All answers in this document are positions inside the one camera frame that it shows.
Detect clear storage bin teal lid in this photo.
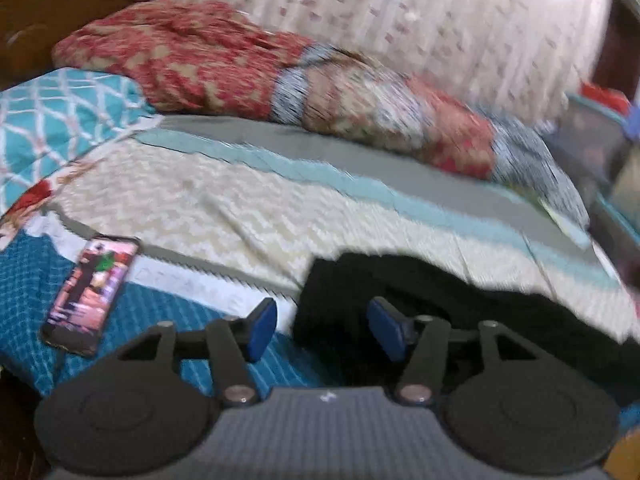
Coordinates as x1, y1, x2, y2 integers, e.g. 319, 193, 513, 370
544, 94, 639, 286

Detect smartphone with lit screen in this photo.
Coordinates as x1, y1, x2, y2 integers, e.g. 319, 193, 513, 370
40, 235, 141, 358

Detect patchwork bedspread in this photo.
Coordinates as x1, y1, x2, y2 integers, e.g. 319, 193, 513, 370
1, 123, 639, 403

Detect black pants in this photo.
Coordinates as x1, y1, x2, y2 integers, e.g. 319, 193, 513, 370
292, 252, 639, 406

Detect dark wooden headboard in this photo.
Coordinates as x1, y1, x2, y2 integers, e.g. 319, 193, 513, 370
1, 0, 151, 89

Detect red and blue patterned quilt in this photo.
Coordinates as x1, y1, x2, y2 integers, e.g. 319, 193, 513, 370
51, 0, 589, 226

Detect floral curtain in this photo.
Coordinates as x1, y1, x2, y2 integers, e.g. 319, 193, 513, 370
180, 0, 611, 122

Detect teal lattice pillow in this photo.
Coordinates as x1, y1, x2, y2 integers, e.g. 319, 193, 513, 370
1, 67, 162, 212

